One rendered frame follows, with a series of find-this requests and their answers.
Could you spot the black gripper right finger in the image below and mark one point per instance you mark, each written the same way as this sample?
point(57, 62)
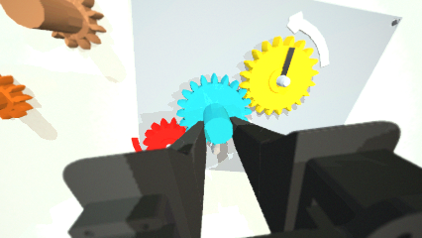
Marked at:
point(274, 163)

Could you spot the tan gear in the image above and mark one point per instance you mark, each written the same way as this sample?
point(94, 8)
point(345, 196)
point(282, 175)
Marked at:
point(70, 20)

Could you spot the red gear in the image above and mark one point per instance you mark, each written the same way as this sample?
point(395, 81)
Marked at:
point(163, 134)

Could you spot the grey board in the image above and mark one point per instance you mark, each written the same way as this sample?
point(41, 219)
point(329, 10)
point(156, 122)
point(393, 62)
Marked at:
point(177, 41)

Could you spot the yellow gear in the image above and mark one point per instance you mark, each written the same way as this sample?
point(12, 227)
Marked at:
point(283, 58)

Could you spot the cyan toothed gear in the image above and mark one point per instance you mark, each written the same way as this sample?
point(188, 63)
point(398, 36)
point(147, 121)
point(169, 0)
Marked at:
point(214, 102)

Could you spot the red curved arrow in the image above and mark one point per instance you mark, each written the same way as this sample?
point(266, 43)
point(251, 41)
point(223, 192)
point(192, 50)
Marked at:
point(136, 144)

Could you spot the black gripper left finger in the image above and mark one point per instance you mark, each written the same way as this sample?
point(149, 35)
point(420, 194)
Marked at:
point(178, 171)

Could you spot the white curved arrow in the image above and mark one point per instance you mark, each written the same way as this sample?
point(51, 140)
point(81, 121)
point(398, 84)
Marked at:
point(296, 22)

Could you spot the orange gear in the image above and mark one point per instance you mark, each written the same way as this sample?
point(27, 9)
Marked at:
point(12, 100)

